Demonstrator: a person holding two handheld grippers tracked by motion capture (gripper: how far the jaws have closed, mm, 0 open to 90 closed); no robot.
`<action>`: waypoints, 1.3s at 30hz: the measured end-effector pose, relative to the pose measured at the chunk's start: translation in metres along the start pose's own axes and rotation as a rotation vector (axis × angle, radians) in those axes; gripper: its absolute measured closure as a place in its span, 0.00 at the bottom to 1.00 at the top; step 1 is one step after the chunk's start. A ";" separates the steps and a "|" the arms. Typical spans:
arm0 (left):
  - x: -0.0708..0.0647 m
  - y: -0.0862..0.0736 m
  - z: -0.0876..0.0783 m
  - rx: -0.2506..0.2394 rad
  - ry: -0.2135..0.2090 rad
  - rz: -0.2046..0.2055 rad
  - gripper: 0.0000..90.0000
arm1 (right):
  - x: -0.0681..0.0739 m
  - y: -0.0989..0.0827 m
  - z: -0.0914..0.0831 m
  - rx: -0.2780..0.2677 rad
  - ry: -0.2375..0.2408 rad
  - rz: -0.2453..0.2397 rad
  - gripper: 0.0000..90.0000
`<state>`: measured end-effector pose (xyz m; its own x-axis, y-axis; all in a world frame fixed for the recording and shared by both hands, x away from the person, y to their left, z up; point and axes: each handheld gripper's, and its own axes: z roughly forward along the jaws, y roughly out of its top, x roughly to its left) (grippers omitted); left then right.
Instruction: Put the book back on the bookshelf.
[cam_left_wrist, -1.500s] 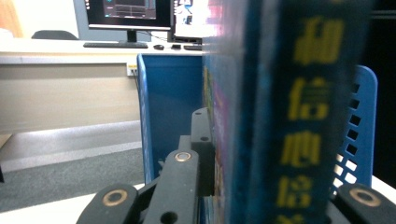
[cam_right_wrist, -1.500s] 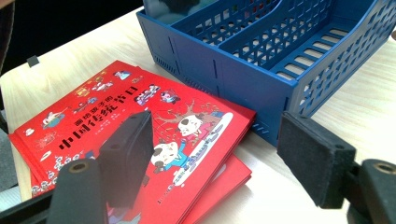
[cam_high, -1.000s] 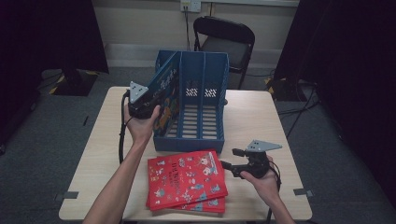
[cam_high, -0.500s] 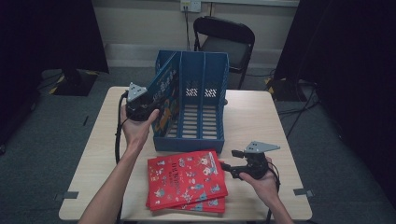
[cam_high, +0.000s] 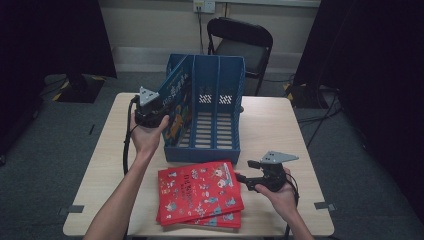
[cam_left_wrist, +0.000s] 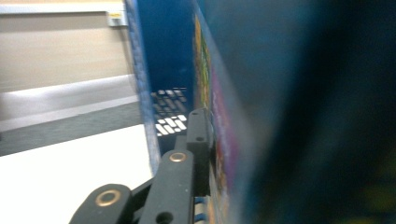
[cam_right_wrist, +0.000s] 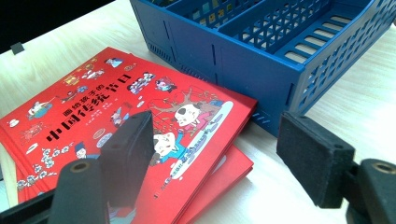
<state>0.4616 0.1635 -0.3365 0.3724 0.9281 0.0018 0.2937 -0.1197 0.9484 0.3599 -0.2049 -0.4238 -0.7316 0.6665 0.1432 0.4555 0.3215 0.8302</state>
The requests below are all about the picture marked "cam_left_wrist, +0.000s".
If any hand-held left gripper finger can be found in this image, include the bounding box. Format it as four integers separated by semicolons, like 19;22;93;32
186;107;216;198

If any blue cartoon picture book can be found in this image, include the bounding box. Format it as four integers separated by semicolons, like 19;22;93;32
191;0;396;224

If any blue plastic file rack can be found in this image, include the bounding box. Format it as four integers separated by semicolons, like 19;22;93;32
123;0;202;176

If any white wall socket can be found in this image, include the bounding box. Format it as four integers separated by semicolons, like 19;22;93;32
106;9;129;28

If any white wall cable duct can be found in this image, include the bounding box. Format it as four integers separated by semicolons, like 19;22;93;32
0;2;125;15

